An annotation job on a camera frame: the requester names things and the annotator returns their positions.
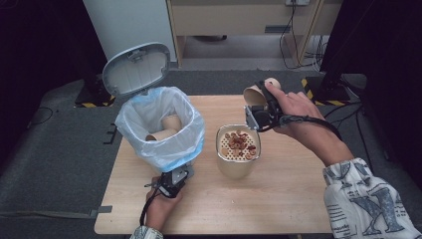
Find translucent trash bag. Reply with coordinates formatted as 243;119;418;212
114;86;206;174

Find light wooden desk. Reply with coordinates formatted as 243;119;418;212
165;0;343;68

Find left hand-held gripper cable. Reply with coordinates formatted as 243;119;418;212
139;189;159;227

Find person's right hand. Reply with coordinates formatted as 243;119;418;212
264;81;354;167

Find black stand base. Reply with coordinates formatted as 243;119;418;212
300;75;353;108
74;75;117;110

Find dried fruit pieces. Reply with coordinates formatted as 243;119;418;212
222;129;259;161

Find black hanging cables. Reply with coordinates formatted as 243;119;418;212
279;2;330;71

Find black floor cable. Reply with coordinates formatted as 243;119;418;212
27;106;55;129

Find person's left hand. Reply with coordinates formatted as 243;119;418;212
144;186;184;231

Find beige strainer container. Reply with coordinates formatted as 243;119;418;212
215;123;262;180

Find white pedal trash bin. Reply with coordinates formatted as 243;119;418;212
102;42;206;174

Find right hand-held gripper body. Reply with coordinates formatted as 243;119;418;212
244;99;284;132

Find grey tape strip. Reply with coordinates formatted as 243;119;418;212
89;205;113;219

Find hand-held gripper cable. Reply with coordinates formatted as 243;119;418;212
139;189;159;227
279;114;343;141

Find right hand-held gripper cable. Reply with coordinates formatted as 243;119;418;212
279;114;343;141

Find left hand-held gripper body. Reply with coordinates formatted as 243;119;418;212
144;164;195;199

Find brown paper cup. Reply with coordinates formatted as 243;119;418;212
243;77;283;108
144;127;179;142
161;114;183;132

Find black tape strips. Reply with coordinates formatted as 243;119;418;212
103;122;118;145

